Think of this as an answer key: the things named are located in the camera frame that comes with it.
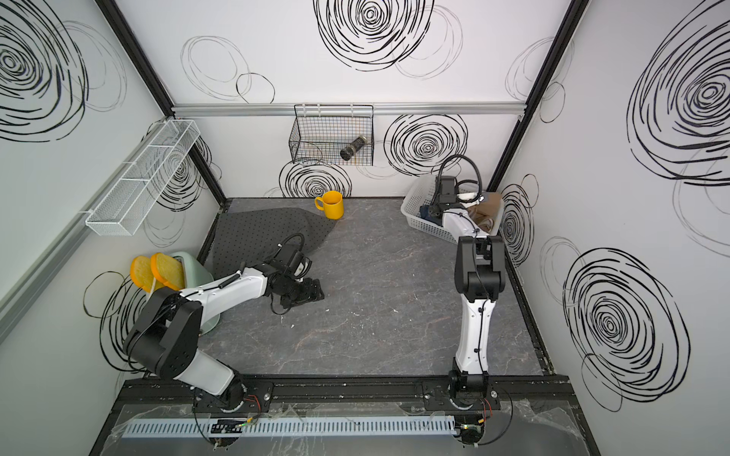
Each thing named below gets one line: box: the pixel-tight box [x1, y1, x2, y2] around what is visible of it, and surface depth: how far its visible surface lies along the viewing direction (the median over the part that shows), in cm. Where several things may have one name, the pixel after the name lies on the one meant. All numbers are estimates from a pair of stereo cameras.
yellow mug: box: [314, 190, 345, 221], surface depth 112 cm
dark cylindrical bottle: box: [340, 135, 368, 161], surface depth 93 cm
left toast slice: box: [129, 255, 155, 294], surface depth 74 cm
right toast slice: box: [150, 252, 186, 291], surface depth 78 cm
